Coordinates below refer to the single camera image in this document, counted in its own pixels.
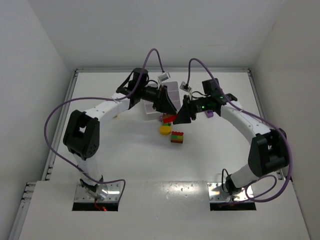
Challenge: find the purple patterned lego brick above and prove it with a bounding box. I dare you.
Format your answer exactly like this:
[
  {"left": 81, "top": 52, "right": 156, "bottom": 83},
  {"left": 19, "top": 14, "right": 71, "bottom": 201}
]
[{"left": 205, "top": 111, "right": 214, "bottom": 118}]

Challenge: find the red rectangular lego brick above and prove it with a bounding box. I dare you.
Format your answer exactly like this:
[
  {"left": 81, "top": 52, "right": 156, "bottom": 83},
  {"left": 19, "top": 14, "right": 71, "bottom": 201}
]
[{"left": 162, "top": 115, "right": 177, "bottom": 124}]

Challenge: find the red sloped lego brick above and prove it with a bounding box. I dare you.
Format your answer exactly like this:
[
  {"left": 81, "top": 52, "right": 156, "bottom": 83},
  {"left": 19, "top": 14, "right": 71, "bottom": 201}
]
[{"left": 171, "top": 131, "right": 184, "bottom": 136}]

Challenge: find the tan lego plate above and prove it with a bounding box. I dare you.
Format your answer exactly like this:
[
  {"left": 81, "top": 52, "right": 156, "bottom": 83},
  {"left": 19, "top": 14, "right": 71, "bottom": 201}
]
[{"left": 161, "top": 113, "right": 173, "bottom": 119}]

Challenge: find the brown lego plate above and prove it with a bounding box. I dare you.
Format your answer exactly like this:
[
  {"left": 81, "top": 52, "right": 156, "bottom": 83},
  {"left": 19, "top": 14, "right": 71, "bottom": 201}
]
[{"left": 170, "top": 139, "right": 184, "bottom": 144}]

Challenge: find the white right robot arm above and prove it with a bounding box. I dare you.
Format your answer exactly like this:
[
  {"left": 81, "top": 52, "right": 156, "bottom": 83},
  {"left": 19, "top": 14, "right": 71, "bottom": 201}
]
[{"left": 173, "top": 79, "right": 289, "bottom": 195}]

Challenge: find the white divided container left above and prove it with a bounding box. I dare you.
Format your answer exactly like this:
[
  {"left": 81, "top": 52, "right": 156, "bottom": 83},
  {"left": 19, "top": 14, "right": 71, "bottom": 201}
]
[{"left": 143, "top": 100, "right": 162, "bottom": 121}]

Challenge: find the white divided container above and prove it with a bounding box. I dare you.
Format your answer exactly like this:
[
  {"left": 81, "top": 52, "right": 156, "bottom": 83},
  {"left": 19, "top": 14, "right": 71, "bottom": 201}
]
[
  {"left": 143, "top": 100, "right": 162, "bottom": 121},
  {"left": 164, "top": 81, "right": 181, "bottom": 111}
]

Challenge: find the white divided container right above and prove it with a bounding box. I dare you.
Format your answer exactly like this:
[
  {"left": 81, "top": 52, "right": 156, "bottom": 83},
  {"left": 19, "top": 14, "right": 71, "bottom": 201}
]
[{"left": 164, "top": 81, "right": 181, "bottom": 111}]

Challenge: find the yellow round lego piece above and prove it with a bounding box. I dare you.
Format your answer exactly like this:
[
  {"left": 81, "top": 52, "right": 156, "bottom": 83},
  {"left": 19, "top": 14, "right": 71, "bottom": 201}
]
[{"left": 159, "top": 125, "right": 172, "bottom": 136}]

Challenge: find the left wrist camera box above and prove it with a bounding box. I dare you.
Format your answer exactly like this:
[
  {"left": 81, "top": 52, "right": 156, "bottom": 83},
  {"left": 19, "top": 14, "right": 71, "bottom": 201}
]
[{"left": 157, "top": 72, "right": 171, "bottom": 83}]

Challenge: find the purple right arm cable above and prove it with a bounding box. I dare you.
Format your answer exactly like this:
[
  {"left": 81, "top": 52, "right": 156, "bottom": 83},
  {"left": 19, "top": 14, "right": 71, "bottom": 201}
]
[{"left": 186, "top": 57, "right": 293, "bottom": 202}]

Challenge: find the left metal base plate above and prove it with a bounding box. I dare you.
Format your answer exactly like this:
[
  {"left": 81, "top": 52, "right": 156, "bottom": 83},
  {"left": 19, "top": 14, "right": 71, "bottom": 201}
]
[{"left": 73, "top": 179, "right": 126, "bottom": 204}]

